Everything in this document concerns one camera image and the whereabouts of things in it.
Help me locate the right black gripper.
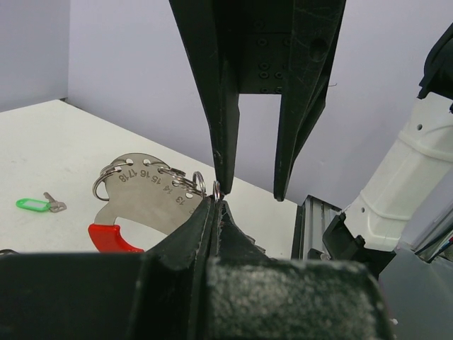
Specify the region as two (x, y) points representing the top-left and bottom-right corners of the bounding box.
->
(170, 1), (345, 202)

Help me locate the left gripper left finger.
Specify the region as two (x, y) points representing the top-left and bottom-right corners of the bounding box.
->
(1, 198), (216, 339)

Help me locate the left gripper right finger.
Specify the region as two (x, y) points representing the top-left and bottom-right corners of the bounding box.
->
(207, 204), (394, 339)

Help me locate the red handled keyring holder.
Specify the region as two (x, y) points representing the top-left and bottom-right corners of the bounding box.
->
(88, 153), (222, 253)

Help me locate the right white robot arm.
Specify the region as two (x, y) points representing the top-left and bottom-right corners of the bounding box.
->
(170, 1), (452, 255)

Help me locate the green tagged key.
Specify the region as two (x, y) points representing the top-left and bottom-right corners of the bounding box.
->
(16, 192), (67, 213)

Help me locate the black carabiner key bunch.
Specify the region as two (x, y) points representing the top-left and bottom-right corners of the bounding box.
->
(0, 249), (17, 256)

